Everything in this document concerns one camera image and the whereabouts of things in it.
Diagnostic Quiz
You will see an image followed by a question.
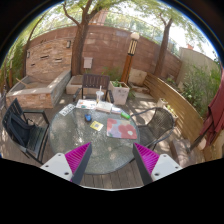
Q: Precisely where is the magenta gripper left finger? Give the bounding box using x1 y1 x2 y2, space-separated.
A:
41 143 92 185

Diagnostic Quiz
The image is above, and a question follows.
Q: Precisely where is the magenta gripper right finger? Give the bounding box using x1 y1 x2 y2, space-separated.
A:
133 143 182 185

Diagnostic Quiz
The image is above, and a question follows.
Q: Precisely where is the red floral mouse pad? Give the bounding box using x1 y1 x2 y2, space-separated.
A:
107 118 137 139

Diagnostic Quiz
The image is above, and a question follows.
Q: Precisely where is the wicker chair on right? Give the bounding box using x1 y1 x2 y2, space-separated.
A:
138 107 175 150

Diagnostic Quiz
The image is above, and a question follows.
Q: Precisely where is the yellow card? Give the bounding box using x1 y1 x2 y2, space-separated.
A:
90 121 103 131

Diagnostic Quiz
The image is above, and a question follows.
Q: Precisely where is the round glass patio table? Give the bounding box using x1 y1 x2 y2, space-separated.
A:
49 106 140 175

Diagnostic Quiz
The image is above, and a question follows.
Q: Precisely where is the black chair on left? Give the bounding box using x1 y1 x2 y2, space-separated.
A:
2 99 49 164

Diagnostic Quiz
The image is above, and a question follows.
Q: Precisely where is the green marker tube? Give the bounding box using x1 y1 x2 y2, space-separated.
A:
121 112 130 119

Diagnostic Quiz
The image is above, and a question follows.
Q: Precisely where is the white keypad remote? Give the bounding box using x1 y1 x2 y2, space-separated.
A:
59 104 75 116

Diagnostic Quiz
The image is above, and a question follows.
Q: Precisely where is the colourful magazine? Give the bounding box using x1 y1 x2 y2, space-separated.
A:
76 99 97 109

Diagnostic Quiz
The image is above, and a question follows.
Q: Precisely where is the folded red patio umbrella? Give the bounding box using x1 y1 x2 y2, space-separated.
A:
189 69 224 150

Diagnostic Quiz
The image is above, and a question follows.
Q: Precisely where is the plastic cup with straw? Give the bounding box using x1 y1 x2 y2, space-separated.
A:
96 86 104 103

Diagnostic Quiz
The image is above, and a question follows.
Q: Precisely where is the stone raised planter box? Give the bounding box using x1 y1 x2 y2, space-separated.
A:
6 70 71 109

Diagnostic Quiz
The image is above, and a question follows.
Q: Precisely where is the white square planter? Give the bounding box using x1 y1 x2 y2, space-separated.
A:
109 81 130 105

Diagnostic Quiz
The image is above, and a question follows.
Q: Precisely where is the dark chair behind table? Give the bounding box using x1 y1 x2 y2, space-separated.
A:
73 74 114 103

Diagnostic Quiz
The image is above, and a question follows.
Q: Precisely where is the right tree trunk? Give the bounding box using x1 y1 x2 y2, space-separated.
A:
154 12 173 77

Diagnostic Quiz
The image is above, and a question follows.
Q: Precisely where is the central tree trunk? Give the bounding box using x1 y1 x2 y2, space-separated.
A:
62 0 102 76

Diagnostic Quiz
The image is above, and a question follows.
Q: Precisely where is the grey wall utility box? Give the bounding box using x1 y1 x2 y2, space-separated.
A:
84 57 93 69

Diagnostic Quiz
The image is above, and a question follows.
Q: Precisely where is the wooden lamp post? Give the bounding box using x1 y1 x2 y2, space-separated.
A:
121 32 140 83

